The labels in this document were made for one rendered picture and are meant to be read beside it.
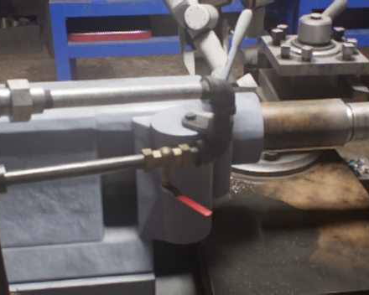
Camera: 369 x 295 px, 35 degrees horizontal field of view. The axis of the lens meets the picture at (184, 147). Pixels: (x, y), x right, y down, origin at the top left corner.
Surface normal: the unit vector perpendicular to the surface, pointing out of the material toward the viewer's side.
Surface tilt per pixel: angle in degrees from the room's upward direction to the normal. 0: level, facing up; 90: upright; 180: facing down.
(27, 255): 62
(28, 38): 90
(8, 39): 90
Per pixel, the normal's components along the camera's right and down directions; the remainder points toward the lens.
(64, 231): 0.11, 0.07
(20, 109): 0.40, 0.59
